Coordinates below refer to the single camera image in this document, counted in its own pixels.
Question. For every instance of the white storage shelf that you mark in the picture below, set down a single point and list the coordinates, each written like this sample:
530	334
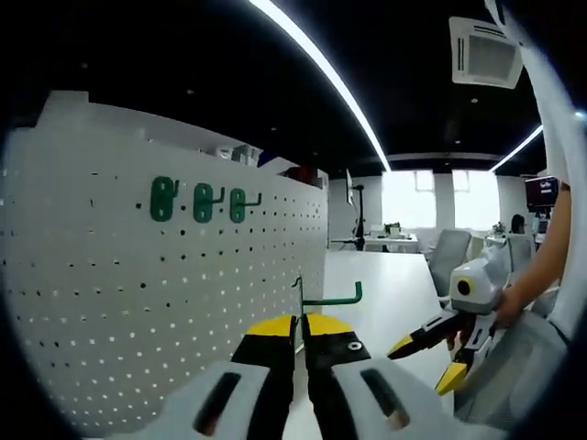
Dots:
247	156

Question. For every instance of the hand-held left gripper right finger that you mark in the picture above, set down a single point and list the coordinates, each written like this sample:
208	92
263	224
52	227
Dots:
367	394

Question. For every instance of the person's right hand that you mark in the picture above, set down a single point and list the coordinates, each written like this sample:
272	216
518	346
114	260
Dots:
516	300

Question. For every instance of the white office chair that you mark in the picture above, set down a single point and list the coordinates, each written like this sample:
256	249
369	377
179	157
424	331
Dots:
520	252
451	256

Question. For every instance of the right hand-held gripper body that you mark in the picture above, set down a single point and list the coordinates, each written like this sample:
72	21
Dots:
481	284

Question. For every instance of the green hook assembly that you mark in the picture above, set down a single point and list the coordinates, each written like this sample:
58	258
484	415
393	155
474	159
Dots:
237	208
161	201
330	301
202	206

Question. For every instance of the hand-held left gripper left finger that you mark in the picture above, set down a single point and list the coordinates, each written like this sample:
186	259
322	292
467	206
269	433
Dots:
215	399

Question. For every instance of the long ceiling light strip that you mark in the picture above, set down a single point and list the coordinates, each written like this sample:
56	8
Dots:
330	78

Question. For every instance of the dark monitor screen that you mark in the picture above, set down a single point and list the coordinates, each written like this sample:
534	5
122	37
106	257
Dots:
541	192

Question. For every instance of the white rectangular panel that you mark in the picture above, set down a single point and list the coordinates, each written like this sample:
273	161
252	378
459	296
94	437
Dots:
82	114

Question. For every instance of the ceiling air conditioner vent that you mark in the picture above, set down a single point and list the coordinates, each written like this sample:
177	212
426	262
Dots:
486	50

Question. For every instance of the white perforated mounting plate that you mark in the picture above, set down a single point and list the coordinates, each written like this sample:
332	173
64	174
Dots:
137	298

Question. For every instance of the white office desk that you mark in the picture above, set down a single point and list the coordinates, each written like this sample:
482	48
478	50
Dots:
380	240

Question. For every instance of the short ceiling light strip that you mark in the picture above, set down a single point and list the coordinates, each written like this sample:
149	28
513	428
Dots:
520	146

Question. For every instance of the black tripod stand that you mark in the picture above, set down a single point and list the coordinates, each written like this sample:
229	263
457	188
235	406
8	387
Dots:
361	215

